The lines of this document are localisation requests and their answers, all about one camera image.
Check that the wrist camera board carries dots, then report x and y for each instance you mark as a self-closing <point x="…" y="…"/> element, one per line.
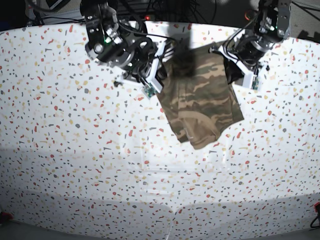
<point x="255" y="83"/>
<point x="148" y="91"/>

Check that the red clamp right corner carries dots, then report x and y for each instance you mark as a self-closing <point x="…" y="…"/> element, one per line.
<point x="317" y="208"/>

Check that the camouflage T-shirt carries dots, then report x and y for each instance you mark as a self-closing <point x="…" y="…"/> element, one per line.
<point x="196" y="98"/>

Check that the red clamp left corner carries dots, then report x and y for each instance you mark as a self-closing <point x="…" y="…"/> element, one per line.
<point x="5" y="217"/>

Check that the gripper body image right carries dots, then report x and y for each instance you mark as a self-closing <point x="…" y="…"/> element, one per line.
<point x="250" y="49"/>

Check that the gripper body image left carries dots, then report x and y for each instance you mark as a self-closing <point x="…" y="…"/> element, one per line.
<point x="134" y="55"/>

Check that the red clamp corner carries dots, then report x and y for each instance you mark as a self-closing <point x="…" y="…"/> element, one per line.
<point x="5" y="217"/>
<point x="317" y="208"/>

